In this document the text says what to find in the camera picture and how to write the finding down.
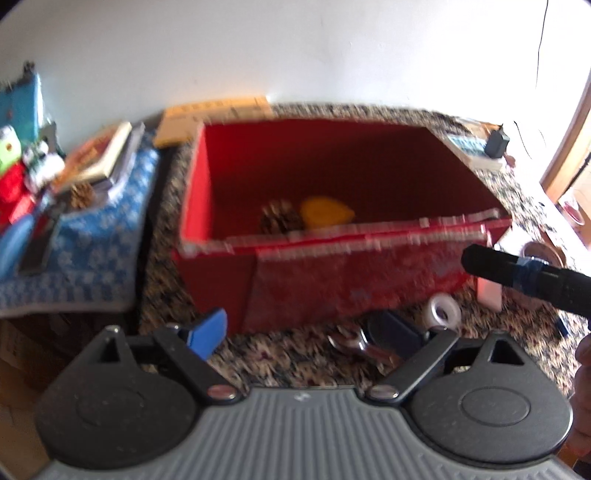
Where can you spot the yellow orange round object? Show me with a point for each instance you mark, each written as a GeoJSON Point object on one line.
{"type": "Point", "coordinates": [325, 212]}

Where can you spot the wooden door frame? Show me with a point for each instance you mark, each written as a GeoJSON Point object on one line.
{"type": "Point", "coordinates": [565, 147]}

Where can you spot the blue checkered cloth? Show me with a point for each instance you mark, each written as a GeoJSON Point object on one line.
{"type": "Point", "coordinates": [92, 249]}

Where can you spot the green and white box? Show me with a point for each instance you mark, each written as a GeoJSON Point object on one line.
{"type": "Point", "coordinates": [9, 148]}

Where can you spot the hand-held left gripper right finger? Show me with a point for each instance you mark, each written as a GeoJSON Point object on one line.
{"type": "Point", "coordinates": [392, 334]}

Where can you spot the white rectangular block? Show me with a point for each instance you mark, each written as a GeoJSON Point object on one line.
{"type": "Point", "coordinates": [489, 293]}

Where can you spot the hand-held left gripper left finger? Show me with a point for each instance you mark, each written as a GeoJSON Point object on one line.
{"type": "Point", "coordinates": [210, 333]}

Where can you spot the pink rimmed cup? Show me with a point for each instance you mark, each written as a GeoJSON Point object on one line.
{"type": "Point", "coordinates": [573, 210]}

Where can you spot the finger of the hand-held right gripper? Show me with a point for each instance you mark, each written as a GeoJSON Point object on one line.
{"type": "Point", "coordinates": [494, 267]}

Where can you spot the stack of papers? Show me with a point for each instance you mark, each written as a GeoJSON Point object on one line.
{"type": "Point", "coordinates": [471, 150]}

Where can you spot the person's right hand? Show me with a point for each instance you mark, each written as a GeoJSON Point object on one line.
{"type": "Point", "coordinates": [584, 360]}

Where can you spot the flat cardboard box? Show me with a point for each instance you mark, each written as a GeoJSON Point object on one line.
{"type": "Point", "coordinates": [184, 122]}

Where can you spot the stack of books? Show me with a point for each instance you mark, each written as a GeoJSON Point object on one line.
{"type": "Point", "coordinates": [99, 159]}

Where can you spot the red package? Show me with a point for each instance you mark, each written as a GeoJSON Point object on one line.
{"type": "Point", "coordinates": [11, 194]}

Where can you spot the red fabric-covered box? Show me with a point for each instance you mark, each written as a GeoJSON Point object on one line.
{"type": "Point", "coordinates": [323, 277]}

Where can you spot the black power adapter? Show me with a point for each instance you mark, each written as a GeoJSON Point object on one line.
{"type": "Point", "coordinates": [496, 144]}

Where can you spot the small clear tape roll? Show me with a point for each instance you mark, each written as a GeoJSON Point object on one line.
{"type": "Point", "coordinates": [444, 311]}

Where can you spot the pine cone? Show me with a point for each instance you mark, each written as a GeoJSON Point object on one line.
{"type": "Point", "coordinates": [82, 194]}
{"type": "Point", "coordinates": [280, 219]}

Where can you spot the blue oval object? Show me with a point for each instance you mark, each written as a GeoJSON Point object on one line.
{"type": "Point", "coordinates": [14, 249]}

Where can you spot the shiny metal object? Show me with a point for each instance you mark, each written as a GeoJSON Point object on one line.
{"type": "Point", "coordinates": [353, 346]}

